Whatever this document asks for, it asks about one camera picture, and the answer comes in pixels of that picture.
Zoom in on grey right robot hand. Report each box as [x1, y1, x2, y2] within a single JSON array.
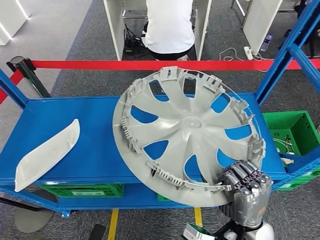
[[217, 159, 273, 229]]

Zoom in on grey plastic wheel cover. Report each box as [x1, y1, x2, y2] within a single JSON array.
[[112, 66, 266, 208]]

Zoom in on blue metal shelf rack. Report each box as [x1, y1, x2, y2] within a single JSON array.
[[0, 0, 320, 220]]

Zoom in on white curved plastic part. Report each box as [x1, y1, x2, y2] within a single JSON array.
[[14, 118, 81, 193]]

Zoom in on green plastic crate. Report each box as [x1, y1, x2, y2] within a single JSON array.
[[38, 183, 125, 199], [262, 110, 320, 158], [156, 193, 176, 202], [271, 168, 320, 192]]

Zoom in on clear water bottle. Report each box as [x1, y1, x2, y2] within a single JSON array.
[[260, 33, 273, 52]]

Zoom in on white desk partition panel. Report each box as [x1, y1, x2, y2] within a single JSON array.
[[242, 0, 283, 56]]

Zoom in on yellow floor tape outline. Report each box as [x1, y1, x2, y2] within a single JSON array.
[[107, 207, 204, 240]]

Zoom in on black office chair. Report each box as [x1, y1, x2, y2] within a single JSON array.
[[278, 0, 320, 57]]

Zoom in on person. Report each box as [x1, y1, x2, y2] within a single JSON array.
[[141, 0, 195, 62]]

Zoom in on red barrier belt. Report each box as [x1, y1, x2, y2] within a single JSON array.
[[0, 69, 24, 105], [31, 59, 320, 72]]

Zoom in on white desk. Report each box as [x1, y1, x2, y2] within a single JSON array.
[[103, 0, 213, 62]]

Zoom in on black stanchion with disc base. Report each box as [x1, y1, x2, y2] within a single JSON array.
[[0, 188, 55, 234]]

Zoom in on white wires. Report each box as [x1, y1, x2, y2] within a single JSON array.
[[273, 137, 294, 165]]

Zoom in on white power cable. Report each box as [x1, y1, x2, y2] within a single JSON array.
[[219, 47, 275, 73]]

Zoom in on black cable bundle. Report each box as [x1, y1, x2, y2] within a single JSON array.
[[123, 23, 148, 54]]

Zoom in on black stanchion post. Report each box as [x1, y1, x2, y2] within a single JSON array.
[[6, 55, 52, 99]]

